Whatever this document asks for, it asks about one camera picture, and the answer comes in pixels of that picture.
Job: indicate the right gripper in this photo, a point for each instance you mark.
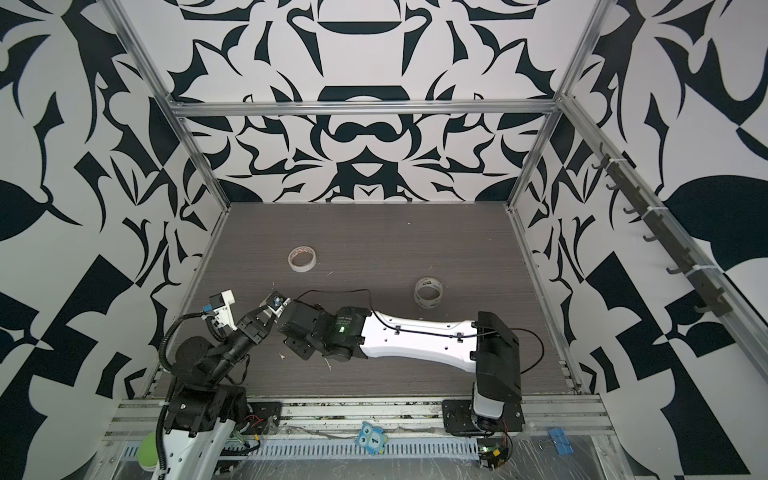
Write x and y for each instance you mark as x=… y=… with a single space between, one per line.
x=297 y=345

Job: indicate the clear tape roll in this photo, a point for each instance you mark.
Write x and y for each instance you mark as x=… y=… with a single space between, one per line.
x=428 y=292

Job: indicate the blue tape piece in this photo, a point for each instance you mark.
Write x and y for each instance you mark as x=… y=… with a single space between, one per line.
x=560 y=441

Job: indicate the small electronics board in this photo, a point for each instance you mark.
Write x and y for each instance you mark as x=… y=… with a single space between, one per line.
x=494 y=452

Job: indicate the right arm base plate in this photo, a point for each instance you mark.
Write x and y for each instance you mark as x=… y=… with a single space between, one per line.
x=459 y=419

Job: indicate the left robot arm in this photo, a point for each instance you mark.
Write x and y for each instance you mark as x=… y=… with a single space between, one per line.
x=203 y=406

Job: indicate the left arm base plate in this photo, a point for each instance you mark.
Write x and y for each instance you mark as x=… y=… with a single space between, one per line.
x=263 y=418

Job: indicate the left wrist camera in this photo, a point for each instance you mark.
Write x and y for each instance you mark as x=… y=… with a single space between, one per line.
x=218 y=314

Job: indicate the white masking tape roll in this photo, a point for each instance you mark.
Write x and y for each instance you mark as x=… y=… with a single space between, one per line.
x=302 y=259

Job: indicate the white slotted cable duct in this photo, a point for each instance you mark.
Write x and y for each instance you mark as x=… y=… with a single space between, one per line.
x=295 y=449

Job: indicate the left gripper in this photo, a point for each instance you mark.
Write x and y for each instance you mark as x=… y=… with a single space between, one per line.
x=250 y=325

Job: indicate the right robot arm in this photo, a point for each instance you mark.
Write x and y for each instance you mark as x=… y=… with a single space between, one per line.
x=484 y=347

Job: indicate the green push button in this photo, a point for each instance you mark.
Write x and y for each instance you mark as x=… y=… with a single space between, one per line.
x=147 y=454

